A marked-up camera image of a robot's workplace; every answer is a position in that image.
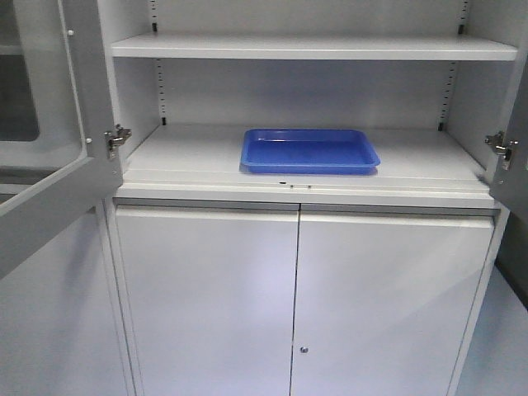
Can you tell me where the right metal door hinge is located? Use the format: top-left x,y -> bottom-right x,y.
484,131 -> 519,171

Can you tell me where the left glass cabinet door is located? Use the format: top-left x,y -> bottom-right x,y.
1,1 -> 122,276

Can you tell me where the upper cabinet shelf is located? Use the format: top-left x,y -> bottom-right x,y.
111,34 -> 518,61

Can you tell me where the lower right cabinet door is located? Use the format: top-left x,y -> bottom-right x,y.
290,204 -> 495,395

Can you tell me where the grey metal cabinet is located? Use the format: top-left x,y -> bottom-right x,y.
98,1 -> 527,395

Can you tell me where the left metal door hinge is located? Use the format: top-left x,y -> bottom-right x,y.
104,124 -> 132,160

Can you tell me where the metal door hinge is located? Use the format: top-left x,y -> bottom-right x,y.
104,124 -> 132,160
484,131 -> 519,171

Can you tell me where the blue plastic tray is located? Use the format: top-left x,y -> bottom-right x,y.
240,129 -> 380,175

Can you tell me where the right cabinet door edge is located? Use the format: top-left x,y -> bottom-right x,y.
490,50 -> 527,211

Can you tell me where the lower left cabinet door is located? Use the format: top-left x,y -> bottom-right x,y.
116,205 -> 298,395

